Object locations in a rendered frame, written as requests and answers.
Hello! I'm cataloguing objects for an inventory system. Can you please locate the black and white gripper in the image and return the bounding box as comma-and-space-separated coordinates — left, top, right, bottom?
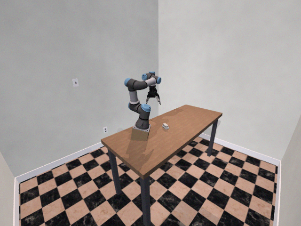
146, 86, 161, 105

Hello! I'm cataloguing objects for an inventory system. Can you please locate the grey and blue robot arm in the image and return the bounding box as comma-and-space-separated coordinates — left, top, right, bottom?
124, 72, 161, 129

